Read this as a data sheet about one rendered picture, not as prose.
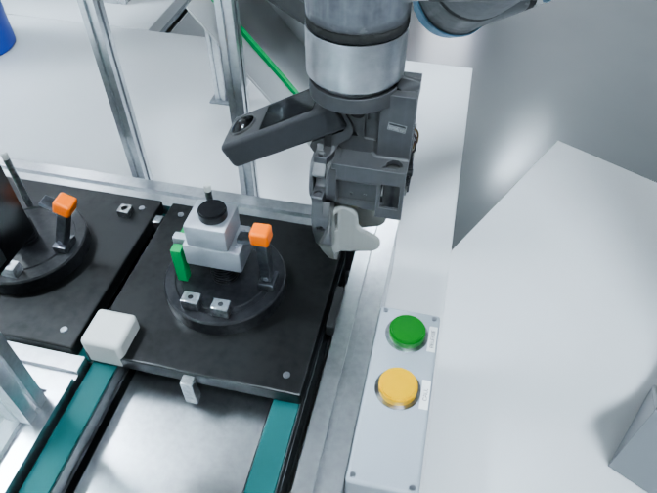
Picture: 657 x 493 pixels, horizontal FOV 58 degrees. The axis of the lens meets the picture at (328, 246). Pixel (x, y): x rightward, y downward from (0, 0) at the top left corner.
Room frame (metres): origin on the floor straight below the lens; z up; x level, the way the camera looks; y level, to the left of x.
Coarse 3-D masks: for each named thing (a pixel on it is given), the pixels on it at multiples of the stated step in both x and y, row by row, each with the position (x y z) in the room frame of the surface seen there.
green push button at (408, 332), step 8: (392, 320) 0.39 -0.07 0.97; (400, 320) 0.39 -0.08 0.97; (408, 320) 0.39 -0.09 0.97; (416, 320) 0.39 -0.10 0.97; (392, 328) 0.38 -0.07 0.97; (400, 328) 0.38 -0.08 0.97; (408, 328) 0.38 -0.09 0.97; (416, 328) 0.38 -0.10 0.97; (424, 328) 0.38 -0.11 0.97; (392, 336) 0.37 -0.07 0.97; (400, 336) 0.37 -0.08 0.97; (408, 336) 0.37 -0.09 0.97; (416, 336) 0.37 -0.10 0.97; (400, 344) 0.36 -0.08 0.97; (408, 344) 0.36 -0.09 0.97; (416, 344) 0.36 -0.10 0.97
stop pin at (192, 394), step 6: (186, 378) 0.32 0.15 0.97; (192, 378) 0.32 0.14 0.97; (180, 384) 0.31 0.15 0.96; (186, 384) 0.31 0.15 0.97; (192, 384) 0.31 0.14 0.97; (186, 390) 0.31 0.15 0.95; (192, 390) 0.31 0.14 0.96; (198, 390) 0.32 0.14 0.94; (186, 396) 0.31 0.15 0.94; (192, 396) 0.31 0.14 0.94; (198, 396) 0.32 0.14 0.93; (192, 402) 0.31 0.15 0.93
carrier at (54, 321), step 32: (32, 192) 0.61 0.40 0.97; (64, 192) 0.61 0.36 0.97; (96, 192) 0.61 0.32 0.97; (32, 224) 0.50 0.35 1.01; (96, 224) 0.54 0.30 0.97; (128, 224) 0.54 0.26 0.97; (32, 256) 0.47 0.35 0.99; (64, 256) 0.47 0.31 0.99; (96, 256) 0.49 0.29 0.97; (128, 256) 0.49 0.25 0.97; (0, 288) 0.43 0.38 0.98; (32, 288) 0.43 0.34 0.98; (64, 288) 0.44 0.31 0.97; (96, 288) 0.44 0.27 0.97; (0, 320) 0.39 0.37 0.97; (32, 320) 0.39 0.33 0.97; (64, 320) 0.39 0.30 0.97; (64, 352) 0.36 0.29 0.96
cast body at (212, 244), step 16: (208, 208) 0.44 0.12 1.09; (224, 208) 0.44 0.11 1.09; (192, 224) 0.43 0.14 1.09; (208, 224) 0.43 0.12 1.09; (224, 224) 0.43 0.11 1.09; (240, 224) 0.46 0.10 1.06; (176, 240) 0.45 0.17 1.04; (192, 240) 0.42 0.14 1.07; (208, 240) 0.42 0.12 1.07; (224, 240) 0.42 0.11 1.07; (192, 256) 0.43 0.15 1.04; (208, 256) 0.42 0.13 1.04; (224, 256) 0.42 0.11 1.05; (240, 256) 0.42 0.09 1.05; (240, 272) 0.41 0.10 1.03
